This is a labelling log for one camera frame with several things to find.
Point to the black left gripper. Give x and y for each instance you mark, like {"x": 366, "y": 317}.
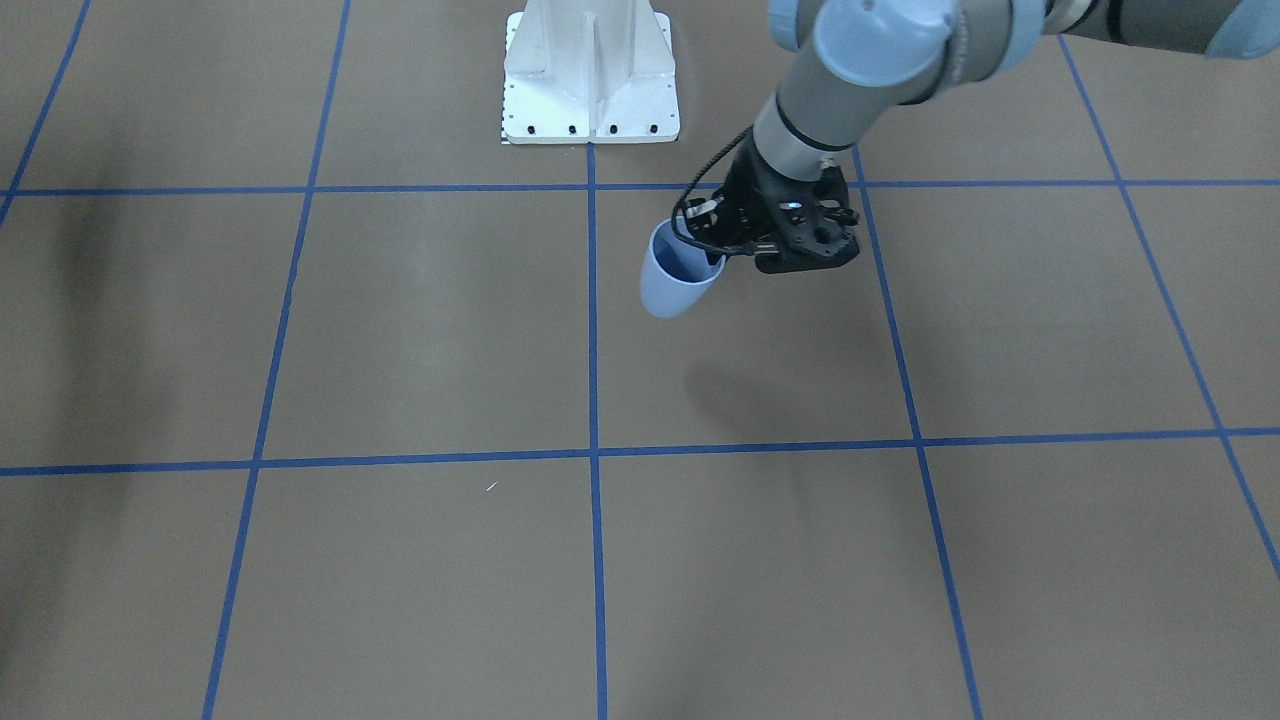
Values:
{"x": 746, "y": 197}

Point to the white central pillar with base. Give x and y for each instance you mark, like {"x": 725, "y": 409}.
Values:
{"x": 589, "y": 72}

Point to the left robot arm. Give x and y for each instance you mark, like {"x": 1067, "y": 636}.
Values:
{"x": 854, "y": 60}

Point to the blue plastic cup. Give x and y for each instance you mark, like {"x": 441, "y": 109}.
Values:
{"x": 675, "y": 274}

